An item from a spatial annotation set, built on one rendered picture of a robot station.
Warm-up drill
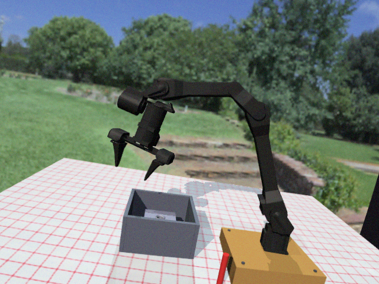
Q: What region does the red peg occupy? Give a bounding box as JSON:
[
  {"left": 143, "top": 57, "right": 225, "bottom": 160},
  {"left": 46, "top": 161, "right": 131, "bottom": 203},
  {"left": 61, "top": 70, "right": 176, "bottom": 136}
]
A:
[{"left": 216, "top": 253, "right": 229, "bottom": 284}]

